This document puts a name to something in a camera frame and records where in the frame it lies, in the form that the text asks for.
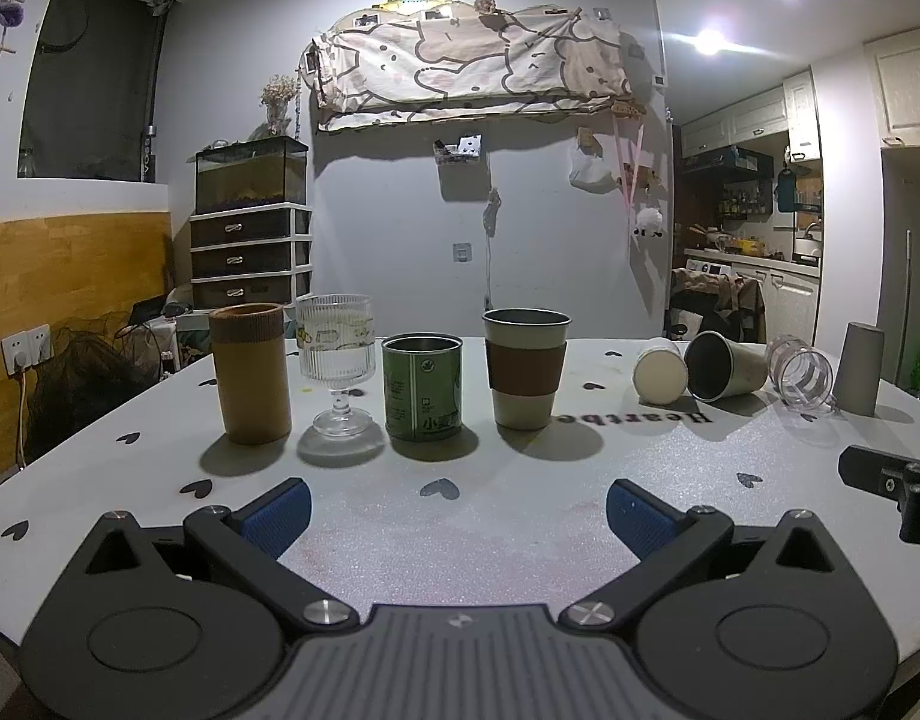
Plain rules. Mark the white wall socket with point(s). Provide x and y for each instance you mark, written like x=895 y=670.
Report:
x=26 y=349

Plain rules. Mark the white heart-print table mat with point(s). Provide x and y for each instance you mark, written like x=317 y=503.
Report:
x=505 y=495

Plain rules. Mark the white drawer unit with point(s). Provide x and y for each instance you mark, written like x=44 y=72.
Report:
x=250 y=259

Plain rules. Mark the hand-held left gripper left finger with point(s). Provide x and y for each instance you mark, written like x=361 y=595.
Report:
x=276 y=519

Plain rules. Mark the clear plastic cup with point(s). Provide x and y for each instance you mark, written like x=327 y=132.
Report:
x=803 y=376

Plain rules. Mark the kitchen counter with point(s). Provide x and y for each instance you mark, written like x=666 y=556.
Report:
x=752 y=259

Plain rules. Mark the grey cup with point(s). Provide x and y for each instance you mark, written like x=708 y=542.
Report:
x=859 y=375

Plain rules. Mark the white hanging bag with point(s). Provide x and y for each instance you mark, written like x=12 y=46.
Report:
x=591 y=169

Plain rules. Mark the printed blanket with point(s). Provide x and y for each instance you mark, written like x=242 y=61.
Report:
x=467 y=64

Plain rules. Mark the white kettle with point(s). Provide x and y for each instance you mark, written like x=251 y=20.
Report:
x=808 y=244

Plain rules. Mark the dark window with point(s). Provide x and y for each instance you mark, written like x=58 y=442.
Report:
x=92 y=67

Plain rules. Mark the chair with draped clothes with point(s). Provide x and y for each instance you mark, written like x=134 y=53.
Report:
x=718 y=304

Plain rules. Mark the round ceiling light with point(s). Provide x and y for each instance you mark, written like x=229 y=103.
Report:
x=709 y=41

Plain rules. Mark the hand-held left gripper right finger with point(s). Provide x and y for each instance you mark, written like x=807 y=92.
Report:
x=640 y=521

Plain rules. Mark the white kitchen wall cabinets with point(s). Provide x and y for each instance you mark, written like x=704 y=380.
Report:
x=737 y=120

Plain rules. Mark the white paper cup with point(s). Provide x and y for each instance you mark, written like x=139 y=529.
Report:
x=661 y=376

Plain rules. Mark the black laptop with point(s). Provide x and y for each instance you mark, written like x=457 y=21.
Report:
x=148 y=311

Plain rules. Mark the blue hanging bag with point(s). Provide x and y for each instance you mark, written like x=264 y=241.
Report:
x=785 y=191

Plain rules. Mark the stainless steel cup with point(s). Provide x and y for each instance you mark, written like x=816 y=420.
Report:
x=726 y=367

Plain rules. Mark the green tin cup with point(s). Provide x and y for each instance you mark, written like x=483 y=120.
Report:
x=422 y=390

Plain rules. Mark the sheep plush toy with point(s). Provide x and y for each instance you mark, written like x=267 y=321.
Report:
x=649 y=223

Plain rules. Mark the white wall switch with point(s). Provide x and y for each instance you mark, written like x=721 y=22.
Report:
x=462 y=252

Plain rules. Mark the dark net cloth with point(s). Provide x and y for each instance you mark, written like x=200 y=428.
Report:
x=84 y=390

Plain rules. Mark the beige cup with brown sleeve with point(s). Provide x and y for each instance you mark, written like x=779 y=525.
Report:
x=525 y=382

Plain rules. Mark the dried flowers in vase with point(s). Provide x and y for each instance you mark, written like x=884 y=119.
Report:
x=278 y=101

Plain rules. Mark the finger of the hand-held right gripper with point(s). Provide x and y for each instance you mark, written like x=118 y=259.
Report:
x=880 y=474

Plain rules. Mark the glass fish tank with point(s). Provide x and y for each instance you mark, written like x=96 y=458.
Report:
x=251 y=176

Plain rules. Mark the brown cardboard cup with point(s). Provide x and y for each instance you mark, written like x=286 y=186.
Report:
x=251 y=375

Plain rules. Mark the ribbed glass goblet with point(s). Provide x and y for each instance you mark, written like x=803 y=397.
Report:
x=336 y=345

